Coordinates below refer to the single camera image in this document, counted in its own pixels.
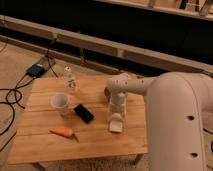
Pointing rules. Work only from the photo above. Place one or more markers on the wooden table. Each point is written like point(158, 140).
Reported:
point(35, 143)

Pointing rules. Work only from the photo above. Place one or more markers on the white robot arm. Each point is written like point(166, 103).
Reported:
point(175, 102)

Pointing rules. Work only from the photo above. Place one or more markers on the translucent plastic cup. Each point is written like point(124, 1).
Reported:
point(60, 102)

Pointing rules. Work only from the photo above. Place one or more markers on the white sponge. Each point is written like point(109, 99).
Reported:
point(116, 123)

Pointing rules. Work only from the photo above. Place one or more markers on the black smartphone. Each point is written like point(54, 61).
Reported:
point(84, 113)

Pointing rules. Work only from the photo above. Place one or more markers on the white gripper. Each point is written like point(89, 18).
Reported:
point(117, 104)

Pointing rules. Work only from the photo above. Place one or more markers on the clear plastic bottle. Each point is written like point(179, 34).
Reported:
point(70, 78)

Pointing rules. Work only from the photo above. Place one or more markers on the purple ceramic bowl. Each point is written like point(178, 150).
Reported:
point(107, 93)

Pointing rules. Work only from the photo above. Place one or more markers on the orange carrot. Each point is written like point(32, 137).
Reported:
point(65, 132)

